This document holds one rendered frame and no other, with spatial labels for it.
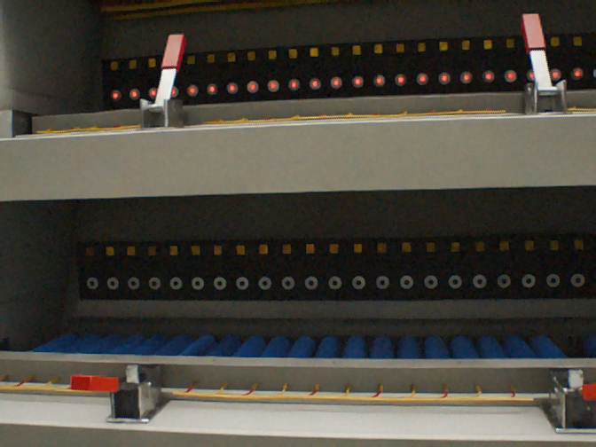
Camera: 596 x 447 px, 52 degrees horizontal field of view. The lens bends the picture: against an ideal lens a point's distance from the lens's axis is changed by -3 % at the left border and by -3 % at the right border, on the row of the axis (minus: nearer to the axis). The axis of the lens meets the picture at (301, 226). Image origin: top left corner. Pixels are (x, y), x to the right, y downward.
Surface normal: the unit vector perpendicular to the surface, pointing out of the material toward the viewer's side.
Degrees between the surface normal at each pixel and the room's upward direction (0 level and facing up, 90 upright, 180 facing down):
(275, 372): 111
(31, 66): 90
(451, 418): 21
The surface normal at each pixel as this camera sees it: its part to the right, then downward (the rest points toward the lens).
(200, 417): -0.03, -1.00
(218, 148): -0.14, 0.08
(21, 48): 0.99, -0.02
